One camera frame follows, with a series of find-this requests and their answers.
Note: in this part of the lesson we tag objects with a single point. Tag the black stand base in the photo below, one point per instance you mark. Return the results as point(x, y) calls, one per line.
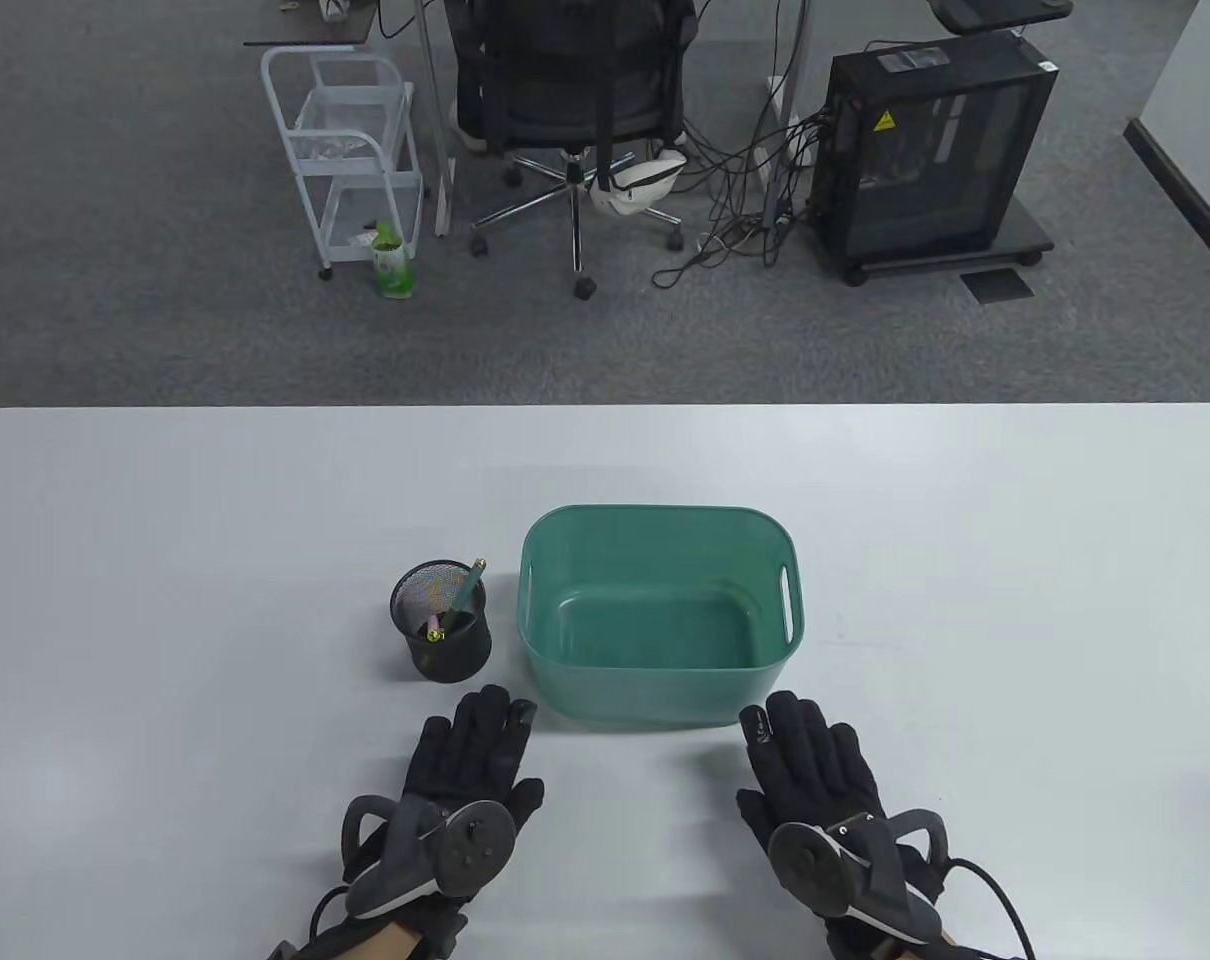
point(995, 15)

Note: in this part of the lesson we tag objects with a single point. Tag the white helmet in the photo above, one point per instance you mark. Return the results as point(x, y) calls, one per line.
point(635, 190)

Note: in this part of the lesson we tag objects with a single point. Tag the person's left hand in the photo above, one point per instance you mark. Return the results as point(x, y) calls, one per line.
point(475, 750)

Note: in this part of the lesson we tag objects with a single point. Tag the white rolling cart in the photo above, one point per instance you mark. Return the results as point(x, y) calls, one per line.
point(350, 105)

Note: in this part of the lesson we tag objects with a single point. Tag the grey hand tracker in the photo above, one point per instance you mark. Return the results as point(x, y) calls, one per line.
point(465, 845)
point(810, 865)

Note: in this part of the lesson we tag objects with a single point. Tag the grey left hand tracker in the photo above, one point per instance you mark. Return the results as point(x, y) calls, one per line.
point(465, 845)

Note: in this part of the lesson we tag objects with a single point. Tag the dark desk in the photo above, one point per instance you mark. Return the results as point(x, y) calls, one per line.
point(305, 30)

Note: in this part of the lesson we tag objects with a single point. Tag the green plastic basket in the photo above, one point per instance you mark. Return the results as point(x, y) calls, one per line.
point(665, 640)

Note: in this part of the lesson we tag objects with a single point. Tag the green fountain pen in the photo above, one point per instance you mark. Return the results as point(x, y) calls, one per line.
point(465, 592)

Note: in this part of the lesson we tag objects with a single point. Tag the person's left forearm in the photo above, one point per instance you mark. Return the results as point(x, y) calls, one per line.
point(385, 945)

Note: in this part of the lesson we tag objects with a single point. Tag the green plastic bottle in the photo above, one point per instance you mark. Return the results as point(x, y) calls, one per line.
point(393, 270)

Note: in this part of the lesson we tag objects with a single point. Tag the black office chair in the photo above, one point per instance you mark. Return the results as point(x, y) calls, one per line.
point(565, 90)

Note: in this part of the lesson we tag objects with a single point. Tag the black mesh pen holder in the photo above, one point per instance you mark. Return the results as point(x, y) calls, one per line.
point(455, 660)

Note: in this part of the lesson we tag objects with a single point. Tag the black floor plate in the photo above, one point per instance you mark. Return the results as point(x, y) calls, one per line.
point(997, 285)

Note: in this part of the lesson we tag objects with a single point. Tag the person's right hand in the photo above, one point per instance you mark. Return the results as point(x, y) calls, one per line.
point(810, 765)

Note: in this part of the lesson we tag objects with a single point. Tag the black wheeled platform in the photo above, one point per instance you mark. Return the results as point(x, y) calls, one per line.
point(1030, 235)

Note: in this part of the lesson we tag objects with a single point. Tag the black left wrist mount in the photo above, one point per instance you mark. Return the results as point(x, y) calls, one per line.
point(315, 945)

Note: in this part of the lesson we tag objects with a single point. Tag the grey right hand tracker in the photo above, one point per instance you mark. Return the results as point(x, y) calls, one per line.
point(810, 865)

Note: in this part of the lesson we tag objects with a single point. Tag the white desk leg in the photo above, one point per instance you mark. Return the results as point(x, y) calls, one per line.
point(790, 90)
point(435, 120)

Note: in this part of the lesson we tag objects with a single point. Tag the person's right forearm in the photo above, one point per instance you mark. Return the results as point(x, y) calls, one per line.
point(947, 940)

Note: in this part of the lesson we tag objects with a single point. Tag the black computer tower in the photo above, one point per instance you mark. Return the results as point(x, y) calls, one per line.
point(925, 170)

